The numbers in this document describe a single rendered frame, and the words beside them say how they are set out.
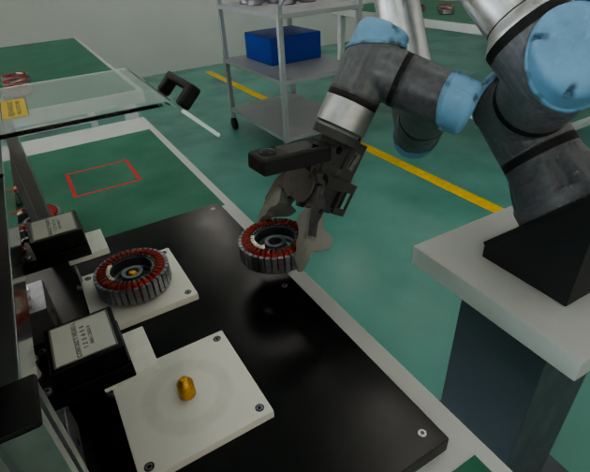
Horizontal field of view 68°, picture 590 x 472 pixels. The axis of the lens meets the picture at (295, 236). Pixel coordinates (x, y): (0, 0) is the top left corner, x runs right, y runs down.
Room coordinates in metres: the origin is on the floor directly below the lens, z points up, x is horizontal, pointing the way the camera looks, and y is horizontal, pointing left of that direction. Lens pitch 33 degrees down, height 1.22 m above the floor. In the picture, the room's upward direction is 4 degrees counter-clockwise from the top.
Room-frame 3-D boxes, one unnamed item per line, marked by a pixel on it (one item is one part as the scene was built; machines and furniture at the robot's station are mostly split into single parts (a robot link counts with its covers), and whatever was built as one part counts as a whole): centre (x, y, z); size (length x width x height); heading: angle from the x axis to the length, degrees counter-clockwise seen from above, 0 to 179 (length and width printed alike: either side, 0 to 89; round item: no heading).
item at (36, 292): (0.48, 0.38, 0.80); 0.08 x 0.05 x 0.06; 29
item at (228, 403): (0.34, 0.14, 0.78); 0.15 x 0.15 x 0.01; 29
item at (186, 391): (0.34, 0.14, 0.80); 0.02 x 0.02 x 0.03
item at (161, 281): (0.55, 0.25, 0.80); 0.11 x 0.11 x 0.04
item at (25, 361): (0.40, 0.28, 1.03); 0.62 x 0.01 x 0.03; 29
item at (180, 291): (0.55, 0.25, 0.78); 0.15 x 0.15 x 0.01; 29
